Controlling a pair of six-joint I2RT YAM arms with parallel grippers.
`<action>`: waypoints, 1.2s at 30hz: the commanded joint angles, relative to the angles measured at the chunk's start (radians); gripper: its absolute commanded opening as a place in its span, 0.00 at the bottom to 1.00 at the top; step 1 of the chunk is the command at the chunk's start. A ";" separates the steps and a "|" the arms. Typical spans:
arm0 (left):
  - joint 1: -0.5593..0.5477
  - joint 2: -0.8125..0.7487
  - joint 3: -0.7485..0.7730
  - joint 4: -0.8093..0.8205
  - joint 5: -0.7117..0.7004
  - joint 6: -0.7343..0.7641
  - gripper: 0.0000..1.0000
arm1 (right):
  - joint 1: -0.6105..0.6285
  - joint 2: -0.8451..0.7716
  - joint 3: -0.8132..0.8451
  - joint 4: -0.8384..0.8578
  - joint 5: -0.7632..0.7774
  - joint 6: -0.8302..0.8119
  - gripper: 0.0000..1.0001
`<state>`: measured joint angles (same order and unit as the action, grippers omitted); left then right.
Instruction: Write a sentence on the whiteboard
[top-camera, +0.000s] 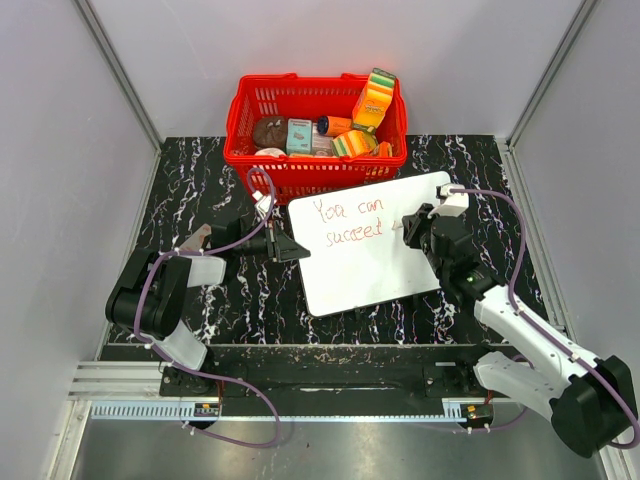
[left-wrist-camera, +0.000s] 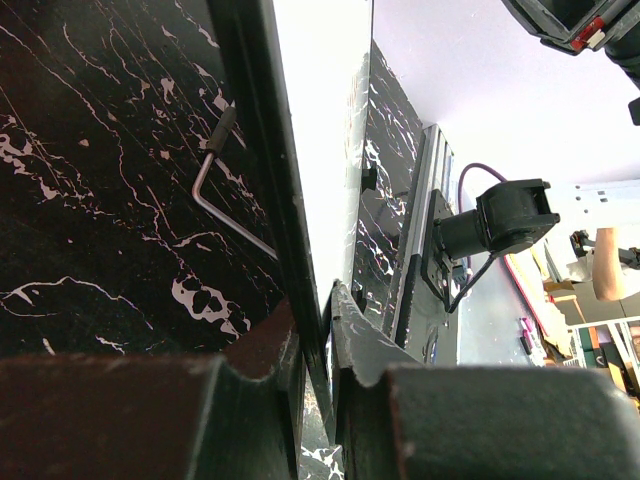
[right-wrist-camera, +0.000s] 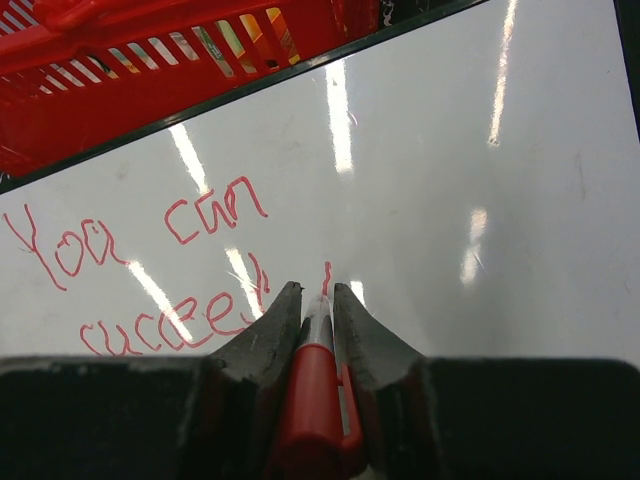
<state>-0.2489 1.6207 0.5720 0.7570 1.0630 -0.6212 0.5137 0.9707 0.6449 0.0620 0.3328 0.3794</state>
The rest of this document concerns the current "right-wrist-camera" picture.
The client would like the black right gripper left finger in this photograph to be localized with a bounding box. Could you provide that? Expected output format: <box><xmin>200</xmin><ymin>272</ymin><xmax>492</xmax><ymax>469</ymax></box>
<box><xmin>1</xmin><ymin>282</ymin><xmax>302</xmax><ymax>479</ymax></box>

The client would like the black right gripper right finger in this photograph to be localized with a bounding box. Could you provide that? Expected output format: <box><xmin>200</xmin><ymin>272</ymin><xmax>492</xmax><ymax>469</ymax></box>
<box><xmin>333</xmin><ymin>283</ymin><xmax>639</xmax><ymax>479</ymax></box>

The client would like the red whiteboard marker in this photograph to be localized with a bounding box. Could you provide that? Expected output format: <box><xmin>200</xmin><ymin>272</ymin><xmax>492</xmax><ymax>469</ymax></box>
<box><xmin>263</xmin><ymin>295</ymin><xmax>367</xmax><ymax>479</ymax></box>

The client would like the white whiteboard with dark frame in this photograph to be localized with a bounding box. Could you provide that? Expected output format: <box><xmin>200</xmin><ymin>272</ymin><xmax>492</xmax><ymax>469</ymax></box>
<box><xmin>1</xmin><ymin>1</ymin><xmax>639</xmax><ymax>363</ymax></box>

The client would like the red plastic shopping basket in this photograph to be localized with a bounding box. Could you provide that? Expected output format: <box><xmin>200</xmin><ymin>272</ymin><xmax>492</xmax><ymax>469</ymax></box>
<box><xmin>1</xmin><ymin>1</ymin><xmax>380</xmax><ymax>177</ymax></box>

